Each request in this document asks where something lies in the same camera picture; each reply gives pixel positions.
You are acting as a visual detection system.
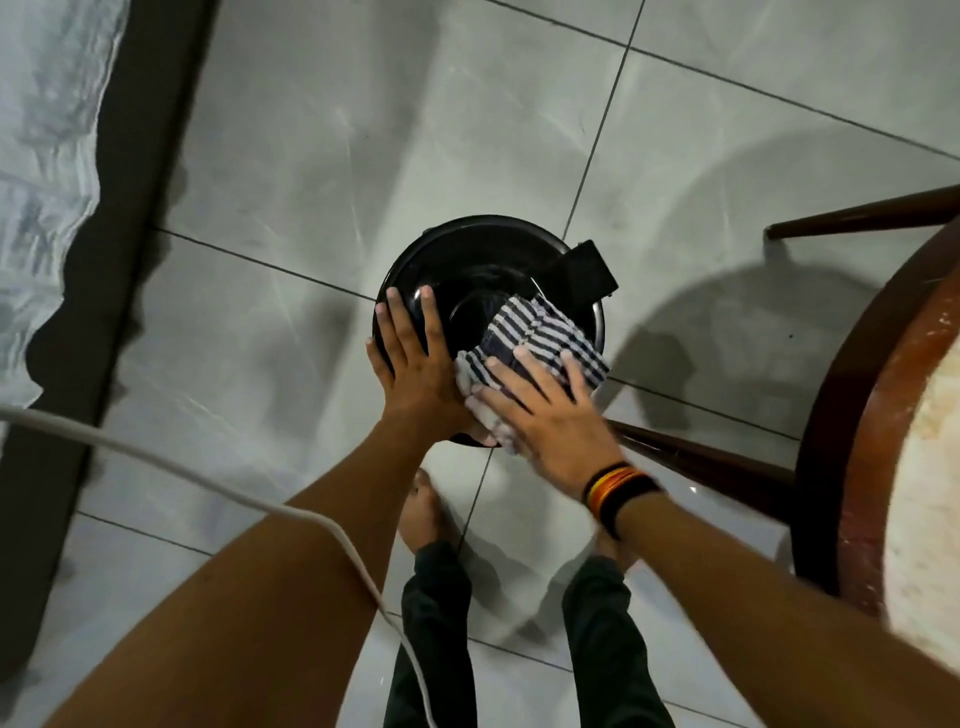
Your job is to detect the person's right hand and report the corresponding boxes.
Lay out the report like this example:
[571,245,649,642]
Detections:
[465,345,627,495]

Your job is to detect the person's left hand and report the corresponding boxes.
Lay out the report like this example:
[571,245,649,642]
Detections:
[366,285,483,451]

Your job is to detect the striped blue white cloth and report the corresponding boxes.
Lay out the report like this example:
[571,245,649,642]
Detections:
[454,294,611,453]

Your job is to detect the round black electric cooker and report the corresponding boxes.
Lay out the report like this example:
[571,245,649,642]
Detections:
[372,215,621,449]

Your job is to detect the person's right forearm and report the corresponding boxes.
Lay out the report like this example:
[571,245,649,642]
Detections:
[613,491,960,728]

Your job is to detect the person's left forearm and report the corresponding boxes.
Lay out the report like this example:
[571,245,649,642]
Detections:
[43,420,453,728]

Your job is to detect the person's left foot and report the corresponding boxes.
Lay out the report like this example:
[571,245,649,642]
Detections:
[396,468,460,558]

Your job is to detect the black wristband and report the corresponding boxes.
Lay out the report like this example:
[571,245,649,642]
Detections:
[598,474,666,542]

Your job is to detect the person's black trousers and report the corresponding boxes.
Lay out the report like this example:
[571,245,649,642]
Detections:
[383,540,676,728]

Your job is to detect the dark bed base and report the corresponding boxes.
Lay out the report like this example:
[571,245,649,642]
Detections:
[0,0,221,680]

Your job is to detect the round brown wooden table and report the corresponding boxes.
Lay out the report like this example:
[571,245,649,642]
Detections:
[606,183,960,676]

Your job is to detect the white patterned bed sheet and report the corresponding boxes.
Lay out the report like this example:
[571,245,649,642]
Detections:
[0,0,130,425]

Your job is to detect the orange striped thread bracelet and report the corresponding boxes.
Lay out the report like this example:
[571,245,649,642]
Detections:
[582,461,645,520]

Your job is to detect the white power cable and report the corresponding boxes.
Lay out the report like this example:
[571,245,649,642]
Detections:
[0,405,440,728]

